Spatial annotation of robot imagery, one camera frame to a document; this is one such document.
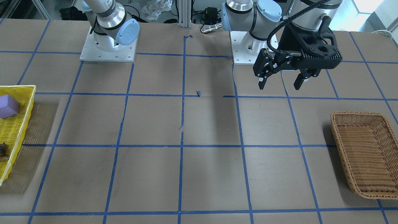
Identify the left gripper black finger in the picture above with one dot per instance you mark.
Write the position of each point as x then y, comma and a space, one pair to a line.
304, 75
263, 76

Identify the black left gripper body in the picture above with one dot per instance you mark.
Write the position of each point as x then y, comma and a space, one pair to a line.
286, 43

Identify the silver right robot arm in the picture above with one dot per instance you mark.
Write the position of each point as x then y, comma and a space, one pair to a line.
112, 27

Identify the silver cylindrical connector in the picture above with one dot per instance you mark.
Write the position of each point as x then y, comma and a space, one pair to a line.
211, 28

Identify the black power adapter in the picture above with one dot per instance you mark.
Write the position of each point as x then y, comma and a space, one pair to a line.
210, 15

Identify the brown wicker basket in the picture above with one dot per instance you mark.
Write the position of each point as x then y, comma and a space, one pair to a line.
368, 151

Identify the crumpled white plastic bag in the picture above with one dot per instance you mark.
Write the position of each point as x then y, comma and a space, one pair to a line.
154, 8

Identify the purple foam block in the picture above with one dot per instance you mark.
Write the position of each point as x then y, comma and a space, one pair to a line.
8, 106

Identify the brown object in yellow basket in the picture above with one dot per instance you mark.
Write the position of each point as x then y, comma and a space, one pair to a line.
3, 148

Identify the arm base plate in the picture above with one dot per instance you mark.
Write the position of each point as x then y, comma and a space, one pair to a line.
245, 48
108, 53

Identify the aluminium profile post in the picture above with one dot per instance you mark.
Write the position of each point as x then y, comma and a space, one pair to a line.
184, 13

